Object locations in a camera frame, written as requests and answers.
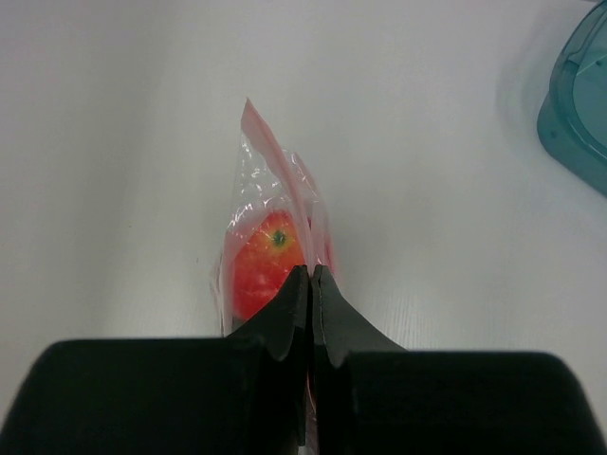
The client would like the clear zip top bag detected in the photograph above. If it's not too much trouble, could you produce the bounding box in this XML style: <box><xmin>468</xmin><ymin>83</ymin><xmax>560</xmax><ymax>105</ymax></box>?
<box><xmin>212</xmin><ymin>101</ymin><xmax>337</xmax><ymax>335</ymax></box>

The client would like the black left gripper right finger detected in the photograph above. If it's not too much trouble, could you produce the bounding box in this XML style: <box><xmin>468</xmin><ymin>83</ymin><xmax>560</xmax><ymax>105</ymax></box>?
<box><xmin>308</xmin><ymin>264</ymin><xmax>405</xmax><ymax>454</ymax></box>

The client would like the red fake apple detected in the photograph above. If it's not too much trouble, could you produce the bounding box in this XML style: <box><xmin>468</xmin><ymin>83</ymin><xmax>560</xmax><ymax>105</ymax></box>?
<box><xmin>232</xmin><ymin>210</ymin><xmax>305</xmax><ymax>320</ymax></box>

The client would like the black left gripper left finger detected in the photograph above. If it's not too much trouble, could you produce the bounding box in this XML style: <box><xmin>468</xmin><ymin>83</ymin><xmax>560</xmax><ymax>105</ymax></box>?
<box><xmin>230</xmin><ymin>265</ymin><xmax>309</xmax><ymax>454</ymax></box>

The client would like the teal transparent plastic bin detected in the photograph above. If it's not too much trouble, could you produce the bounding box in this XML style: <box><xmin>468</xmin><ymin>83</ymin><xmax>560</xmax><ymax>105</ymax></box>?
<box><xmin>537</xmin><ymin>1</ymin><xmax>606</xmax><ymax>194</ymax></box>

